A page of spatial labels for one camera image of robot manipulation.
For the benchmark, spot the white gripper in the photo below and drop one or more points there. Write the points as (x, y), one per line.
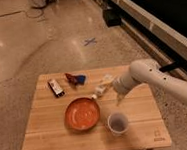
(122, 85)

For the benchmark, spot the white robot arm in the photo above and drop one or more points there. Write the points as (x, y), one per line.
(148, 71)

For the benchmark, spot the orange ceramic bowl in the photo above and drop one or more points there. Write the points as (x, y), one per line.
(82, 114)

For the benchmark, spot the red pepper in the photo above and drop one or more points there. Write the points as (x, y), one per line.
(71, 79)

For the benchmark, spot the white squeeze tube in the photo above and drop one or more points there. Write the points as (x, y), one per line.
(101, 89)

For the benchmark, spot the blue cloth piece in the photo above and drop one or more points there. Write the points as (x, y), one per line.
(80, 79)

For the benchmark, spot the white cup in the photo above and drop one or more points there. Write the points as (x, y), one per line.
(117, 123)

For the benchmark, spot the wooden table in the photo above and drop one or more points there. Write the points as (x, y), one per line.
(46, 129)

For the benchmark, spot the black white snack bar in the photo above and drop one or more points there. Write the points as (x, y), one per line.
(55, 87)

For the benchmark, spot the black box on floor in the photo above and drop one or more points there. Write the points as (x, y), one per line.
(111, 18)

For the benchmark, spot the long counter bench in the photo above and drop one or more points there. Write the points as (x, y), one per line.
(160, 26)

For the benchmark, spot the white base with cable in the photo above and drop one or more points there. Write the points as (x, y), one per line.
(38, 5)

